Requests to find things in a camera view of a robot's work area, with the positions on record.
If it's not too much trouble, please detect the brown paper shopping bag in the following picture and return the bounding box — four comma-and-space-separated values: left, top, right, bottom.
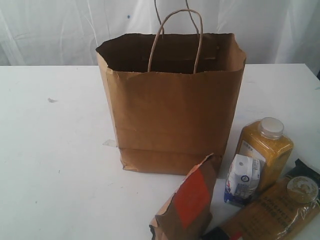
96, 19, 247, 175

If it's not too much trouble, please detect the yellow grain bottle white cap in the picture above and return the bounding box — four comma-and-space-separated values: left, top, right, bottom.
235, 117, 294, 194

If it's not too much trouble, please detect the clear tape scrap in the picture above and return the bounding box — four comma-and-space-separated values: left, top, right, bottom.
102, 139, 118, 148

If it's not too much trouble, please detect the brown pouch orange label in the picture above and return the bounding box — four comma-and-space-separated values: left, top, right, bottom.
149, 153, 222, 240

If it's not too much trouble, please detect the small white blue carton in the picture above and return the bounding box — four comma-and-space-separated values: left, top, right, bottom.
223, 154, 261, 207

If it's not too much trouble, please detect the spaghetti packet gold seal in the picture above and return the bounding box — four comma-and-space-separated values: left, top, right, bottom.
201, 158, 320, 240

